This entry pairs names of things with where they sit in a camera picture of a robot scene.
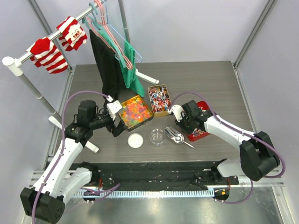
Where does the gold tin of gummy candies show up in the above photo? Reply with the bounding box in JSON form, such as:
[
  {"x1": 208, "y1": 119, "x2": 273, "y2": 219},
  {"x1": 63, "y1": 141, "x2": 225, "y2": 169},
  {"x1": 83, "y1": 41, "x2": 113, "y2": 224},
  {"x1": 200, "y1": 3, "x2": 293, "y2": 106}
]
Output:
[{"x1": 119, "y1": 95, "x2": 154, "y2": 132}]

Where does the metal scoop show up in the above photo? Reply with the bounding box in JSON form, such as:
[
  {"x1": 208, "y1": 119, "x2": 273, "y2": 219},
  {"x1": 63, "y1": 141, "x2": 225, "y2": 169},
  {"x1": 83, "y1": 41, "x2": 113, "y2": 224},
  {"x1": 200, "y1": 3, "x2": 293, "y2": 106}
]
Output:
[{"x1": 164, "y1": 127, "x2": 194, "y2": 148}]

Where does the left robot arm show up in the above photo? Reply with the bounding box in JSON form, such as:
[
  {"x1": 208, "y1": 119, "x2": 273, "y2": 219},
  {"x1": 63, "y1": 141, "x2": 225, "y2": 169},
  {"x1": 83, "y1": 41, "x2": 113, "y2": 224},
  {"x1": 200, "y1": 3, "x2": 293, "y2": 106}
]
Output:
[{"x1": 20, "y1": 100, "x2": 125, "y2": 224}]

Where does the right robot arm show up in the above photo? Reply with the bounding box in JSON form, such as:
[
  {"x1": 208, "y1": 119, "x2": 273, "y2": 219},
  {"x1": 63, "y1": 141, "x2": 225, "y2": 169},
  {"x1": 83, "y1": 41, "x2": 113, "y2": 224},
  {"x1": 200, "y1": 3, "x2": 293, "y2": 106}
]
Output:
[{"x1": 170, "y1": 100, "x2": 281, "y2": 184}]

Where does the red tin of swirl lollipops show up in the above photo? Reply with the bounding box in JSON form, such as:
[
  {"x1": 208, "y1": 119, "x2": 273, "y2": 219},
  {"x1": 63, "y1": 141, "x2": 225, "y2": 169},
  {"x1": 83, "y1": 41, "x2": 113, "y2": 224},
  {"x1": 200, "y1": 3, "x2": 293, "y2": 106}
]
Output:
[{"x1": 187, "y1": 101, "x2": 210, "y2": 142}]

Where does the white jar lid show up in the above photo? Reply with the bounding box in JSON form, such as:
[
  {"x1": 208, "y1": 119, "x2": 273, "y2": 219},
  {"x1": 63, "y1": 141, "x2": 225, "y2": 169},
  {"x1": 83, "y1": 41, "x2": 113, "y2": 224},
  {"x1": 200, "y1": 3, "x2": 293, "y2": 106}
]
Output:
[{"x1": 128, "y1": 133, "x2": 143, "y2": 148}]

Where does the clear plastic jar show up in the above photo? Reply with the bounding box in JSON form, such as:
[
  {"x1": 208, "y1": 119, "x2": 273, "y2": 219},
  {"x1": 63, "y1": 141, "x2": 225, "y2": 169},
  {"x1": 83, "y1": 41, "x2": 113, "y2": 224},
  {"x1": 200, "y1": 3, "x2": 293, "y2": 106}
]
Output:
[{"x1": 149, "y1": 128, "x2": 165, "y2": 147}]

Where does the gold tin of ball lollipops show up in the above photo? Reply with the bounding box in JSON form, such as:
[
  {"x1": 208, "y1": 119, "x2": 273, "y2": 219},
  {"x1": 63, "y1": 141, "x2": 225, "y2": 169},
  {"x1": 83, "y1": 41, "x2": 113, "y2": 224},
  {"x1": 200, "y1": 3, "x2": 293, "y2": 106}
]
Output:
[{"x1": 148, "y1": 84, "x2": 171, "y2": 117}]

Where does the black cloth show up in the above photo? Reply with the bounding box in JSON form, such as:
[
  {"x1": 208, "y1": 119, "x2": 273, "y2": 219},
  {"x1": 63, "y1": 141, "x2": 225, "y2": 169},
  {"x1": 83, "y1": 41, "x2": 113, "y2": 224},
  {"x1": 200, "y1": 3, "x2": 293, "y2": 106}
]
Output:
[{"x1": 89, "y1": 30, "x2": 126, "y2": 99}]

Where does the green cloth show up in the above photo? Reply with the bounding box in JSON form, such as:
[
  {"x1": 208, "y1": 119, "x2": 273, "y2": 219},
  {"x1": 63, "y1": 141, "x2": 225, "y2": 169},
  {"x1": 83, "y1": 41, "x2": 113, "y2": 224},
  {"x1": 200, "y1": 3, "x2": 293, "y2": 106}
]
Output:
[{"x1": 91, "y1": 22, "x2": 145, "y2": 97}]

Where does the pink hanger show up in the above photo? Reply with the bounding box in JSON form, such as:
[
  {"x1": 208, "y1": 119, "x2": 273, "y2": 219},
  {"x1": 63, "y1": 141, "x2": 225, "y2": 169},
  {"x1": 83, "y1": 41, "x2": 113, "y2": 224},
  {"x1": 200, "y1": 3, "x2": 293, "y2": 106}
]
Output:
[{"x1": 85, "y1": 0, "x2": 133, "y2": 70}]

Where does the red white striped sock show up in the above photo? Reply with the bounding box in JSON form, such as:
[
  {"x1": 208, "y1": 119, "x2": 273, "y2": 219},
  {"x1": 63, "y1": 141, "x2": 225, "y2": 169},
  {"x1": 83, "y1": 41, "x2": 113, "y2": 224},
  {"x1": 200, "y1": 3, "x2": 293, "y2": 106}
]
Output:
[{"x1": 26, "y1": 37, "x2": 69, "y2": 74}]

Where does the santa striped sock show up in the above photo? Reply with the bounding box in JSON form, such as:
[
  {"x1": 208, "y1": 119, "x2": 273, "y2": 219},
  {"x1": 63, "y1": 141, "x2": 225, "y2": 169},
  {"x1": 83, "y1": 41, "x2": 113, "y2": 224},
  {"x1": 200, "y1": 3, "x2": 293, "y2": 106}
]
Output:
[{"x1": 56, "y1": 16, "x2": 87, "y2": 51}]

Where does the teal hanger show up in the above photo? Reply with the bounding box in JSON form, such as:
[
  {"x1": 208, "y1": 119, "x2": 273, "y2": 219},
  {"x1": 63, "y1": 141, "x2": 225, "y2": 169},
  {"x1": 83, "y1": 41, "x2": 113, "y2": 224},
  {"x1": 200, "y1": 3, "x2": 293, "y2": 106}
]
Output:
[{"x1": 81, "y1": 1, "x2": 133, "y2": 70}]

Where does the clothes rack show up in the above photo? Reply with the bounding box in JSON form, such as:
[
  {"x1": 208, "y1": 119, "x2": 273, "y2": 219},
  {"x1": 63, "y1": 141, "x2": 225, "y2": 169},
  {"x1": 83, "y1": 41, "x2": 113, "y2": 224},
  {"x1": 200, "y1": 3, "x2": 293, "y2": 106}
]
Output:
[{"x1": 2, "y1": 0, "x2": 159, "y2": 153}]

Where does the blue hanger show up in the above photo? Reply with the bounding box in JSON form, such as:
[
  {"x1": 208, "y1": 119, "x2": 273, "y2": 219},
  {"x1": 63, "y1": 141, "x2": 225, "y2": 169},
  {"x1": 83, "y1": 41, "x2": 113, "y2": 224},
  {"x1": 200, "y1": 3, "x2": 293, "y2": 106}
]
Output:
[{"x1": 102, "y1": 0, "x2": 130, "y2": 62}]

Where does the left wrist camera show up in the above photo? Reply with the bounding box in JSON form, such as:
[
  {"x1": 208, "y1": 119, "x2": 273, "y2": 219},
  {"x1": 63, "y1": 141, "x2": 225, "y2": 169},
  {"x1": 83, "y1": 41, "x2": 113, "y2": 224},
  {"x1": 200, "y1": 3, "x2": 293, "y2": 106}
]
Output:
[{"x1": 106, "y1": 95, "x2": 122, "y2": 121}]

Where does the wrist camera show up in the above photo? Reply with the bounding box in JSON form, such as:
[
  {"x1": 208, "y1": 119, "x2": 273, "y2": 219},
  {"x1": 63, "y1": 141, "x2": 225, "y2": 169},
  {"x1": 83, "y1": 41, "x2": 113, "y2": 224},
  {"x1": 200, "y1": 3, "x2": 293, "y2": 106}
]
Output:
[
  {"x1": 167, "y1": 105, "x2": 186, "y2": 122},
  {"x1": 106, "y1": 95, "x2": 122, "y2": 121}
]

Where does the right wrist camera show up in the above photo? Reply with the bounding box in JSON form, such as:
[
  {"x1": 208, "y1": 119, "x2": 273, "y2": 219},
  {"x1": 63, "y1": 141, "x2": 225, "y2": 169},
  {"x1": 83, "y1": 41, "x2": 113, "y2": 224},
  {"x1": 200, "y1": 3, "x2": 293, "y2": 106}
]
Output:
[{"x1": 167, "y1": 105, "x2": 186, "y2": 122}]

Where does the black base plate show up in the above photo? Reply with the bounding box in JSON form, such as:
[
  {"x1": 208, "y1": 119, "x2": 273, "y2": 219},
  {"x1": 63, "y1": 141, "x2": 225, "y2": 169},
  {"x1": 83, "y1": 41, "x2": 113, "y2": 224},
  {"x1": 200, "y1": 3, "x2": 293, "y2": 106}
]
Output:
[{"x1": 44, "y1": 160, "x2": 241, "y2": 192}]

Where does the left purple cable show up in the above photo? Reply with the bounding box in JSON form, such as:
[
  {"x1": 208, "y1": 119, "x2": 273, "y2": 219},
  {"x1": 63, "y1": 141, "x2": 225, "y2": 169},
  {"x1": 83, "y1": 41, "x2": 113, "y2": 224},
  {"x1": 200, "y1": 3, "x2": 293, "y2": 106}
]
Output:
[{"x1": 31, "y1": 91, "x2": 121, "y2": 224}]

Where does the slotted cable duct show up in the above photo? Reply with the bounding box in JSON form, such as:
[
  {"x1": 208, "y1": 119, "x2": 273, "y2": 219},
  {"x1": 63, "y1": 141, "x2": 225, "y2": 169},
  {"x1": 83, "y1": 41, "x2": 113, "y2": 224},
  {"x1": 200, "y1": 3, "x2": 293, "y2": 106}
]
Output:
[{"x1": 73, "y1": 188, "x2": 214, "y2": 198}]

